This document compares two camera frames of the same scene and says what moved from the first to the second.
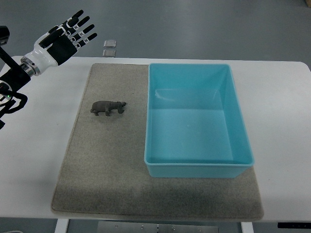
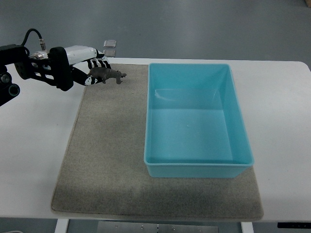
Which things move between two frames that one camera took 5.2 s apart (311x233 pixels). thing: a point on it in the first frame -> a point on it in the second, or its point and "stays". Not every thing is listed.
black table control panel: [294, 225] stays
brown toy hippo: [107, 106] -> [105, 74]
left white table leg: [61, 225] stays
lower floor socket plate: [109, 53] stays
